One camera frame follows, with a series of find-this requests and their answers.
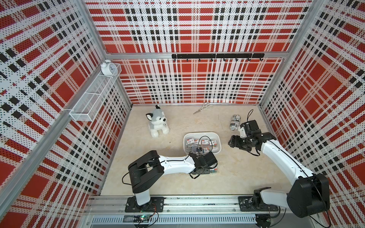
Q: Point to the white alarm clock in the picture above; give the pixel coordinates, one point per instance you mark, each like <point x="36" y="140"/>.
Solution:
<point x="108" y="68"/>

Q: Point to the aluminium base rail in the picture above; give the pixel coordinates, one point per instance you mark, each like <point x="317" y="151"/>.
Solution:
<point x="189" y="211"/>

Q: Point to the grey white husky plush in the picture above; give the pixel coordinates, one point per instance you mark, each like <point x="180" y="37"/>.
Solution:
<point x="157" y="122"/>

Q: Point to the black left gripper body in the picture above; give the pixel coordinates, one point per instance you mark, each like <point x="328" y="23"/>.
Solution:
<point x="206" y="170"/>

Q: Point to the white wire mesh shelf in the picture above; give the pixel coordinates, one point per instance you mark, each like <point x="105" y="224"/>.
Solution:
<point x="90" y="103"/>

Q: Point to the white plastic storage box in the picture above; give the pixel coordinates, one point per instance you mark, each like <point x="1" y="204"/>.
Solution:
<point x="199" y="136"/>

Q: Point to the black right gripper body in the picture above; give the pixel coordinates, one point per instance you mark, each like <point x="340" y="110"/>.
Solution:
<point x="242" y="143"/>

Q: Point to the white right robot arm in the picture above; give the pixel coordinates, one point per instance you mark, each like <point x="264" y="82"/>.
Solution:
<point x="309" y="193"/>

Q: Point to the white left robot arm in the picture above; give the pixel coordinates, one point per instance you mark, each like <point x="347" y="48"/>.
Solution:
<point x="146" y="171"/>

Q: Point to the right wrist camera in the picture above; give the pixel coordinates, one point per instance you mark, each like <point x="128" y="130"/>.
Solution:
<point x="249" y="129"/>

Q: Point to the white handled scissors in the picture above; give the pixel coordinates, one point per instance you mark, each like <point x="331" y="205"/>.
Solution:
<point x="205" y="106"/>

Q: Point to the black hook rail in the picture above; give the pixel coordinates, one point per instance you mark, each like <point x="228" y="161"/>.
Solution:
<point x="247" y="56"/>

